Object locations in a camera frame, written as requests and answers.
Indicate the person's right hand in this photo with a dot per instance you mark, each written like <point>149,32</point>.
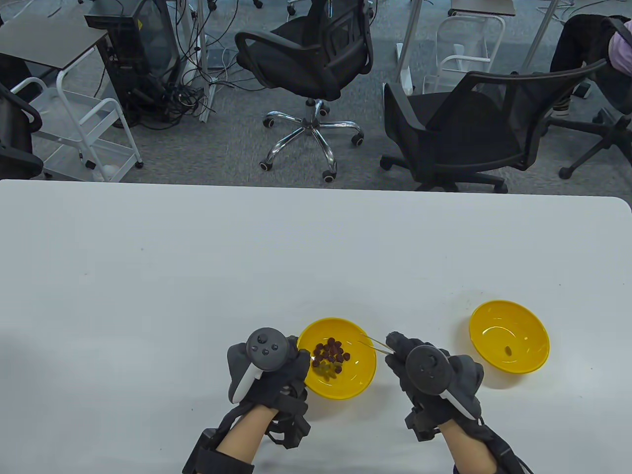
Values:
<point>397,368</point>

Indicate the person's left hand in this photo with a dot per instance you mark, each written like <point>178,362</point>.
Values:
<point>281,390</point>

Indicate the metal tweezers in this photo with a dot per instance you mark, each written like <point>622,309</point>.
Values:
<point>379,345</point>

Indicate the yellow plastic bowl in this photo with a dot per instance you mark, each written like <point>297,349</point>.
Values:
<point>355,380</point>
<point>523,331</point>

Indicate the pile of dark raisins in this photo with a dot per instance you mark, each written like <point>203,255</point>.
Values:
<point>333,350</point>

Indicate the person's left forearm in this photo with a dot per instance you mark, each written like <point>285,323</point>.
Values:
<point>242,439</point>

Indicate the person's right forearm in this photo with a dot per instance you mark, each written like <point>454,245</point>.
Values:
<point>466,449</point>

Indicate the black mesh office chair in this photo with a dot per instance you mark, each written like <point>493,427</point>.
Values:
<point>444,123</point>

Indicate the white power strip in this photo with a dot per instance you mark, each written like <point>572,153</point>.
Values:
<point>205,106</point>

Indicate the black office chair chrome base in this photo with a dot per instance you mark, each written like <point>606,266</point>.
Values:
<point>296,59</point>

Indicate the white desk leg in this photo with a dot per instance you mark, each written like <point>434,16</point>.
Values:
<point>540,34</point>
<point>412,29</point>
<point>202,39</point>

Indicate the black computer tower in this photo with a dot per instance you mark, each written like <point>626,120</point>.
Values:
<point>143,49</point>

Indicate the dark grey desk top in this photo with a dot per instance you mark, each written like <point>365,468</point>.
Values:
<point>44,42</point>
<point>481,6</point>

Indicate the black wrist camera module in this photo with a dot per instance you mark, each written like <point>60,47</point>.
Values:
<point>296,424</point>
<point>422,427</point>

